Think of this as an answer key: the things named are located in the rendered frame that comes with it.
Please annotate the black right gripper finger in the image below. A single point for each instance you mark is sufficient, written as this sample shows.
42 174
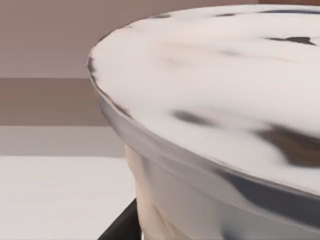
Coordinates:
122 226

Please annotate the white cup with lid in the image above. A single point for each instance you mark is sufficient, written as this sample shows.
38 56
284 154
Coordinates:
200 100

